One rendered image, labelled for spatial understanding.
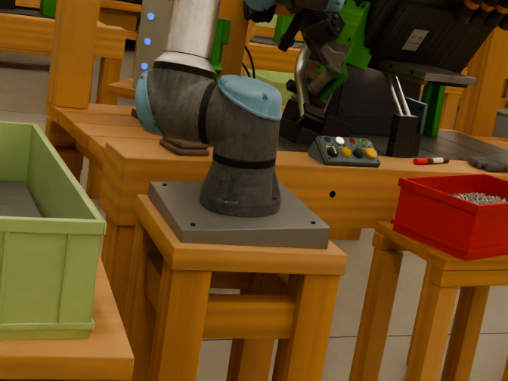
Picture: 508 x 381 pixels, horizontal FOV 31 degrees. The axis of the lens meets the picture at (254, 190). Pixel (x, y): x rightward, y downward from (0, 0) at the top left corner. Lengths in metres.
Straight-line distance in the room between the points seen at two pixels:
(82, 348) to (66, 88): 1.29
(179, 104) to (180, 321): 0.38
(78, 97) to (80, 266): 1.26
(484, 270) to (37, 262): 1.05
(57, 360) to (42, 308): 0.07
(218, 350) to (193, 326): 1.67
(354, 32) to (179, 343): 1.05
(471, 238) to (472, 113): 1.25
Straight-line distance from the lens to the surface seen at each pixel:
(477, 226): 1.91
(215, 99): 1.61
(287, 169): 2.04
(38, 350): 1.24
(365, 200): 2.17
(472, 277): 1.96
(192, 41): 1.66
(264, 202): 1.63
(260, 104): 1.59
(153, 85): 1.66
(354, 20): 2.35
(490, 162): 2.42
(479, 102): 3.11
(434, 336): 1.96
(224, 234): 1.55
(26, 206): 1.65
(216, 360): 3.17
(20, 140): 1.80
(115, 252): 1.95
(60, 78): 2.44
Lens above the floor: 1.32
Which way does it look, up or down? 14 degrees down
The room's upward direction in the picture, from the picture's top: 9 degrees clockwise
